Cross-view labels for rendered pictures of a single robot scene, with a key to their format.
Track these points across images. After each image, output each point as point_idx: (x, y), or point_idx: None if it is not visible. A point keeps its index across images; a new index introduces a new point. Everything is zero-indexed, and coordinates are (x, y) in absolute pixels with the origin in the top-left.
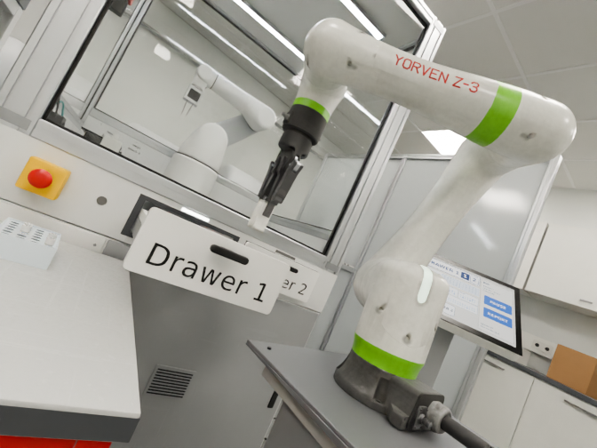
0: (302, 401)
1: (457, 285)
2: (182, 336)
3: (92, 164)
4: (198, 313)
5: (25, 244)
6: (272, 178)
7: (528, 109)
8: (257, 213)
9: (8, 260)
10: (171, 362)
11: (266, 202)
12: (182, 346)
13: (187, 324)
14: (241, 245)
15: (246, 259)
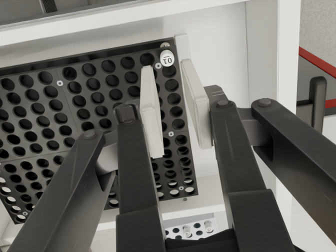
0: None
1: None
2: (23, 10)
3: None
4: (1, 8)
5: (218, 230)
6: (165, 235)
7: None
8: (159, 115)
9: (216, 220)
10: (37, 2)
11: (212, 136)
12: (26, 1)
13: (15, 14)
14: (295, 104)
15: (326, 85)
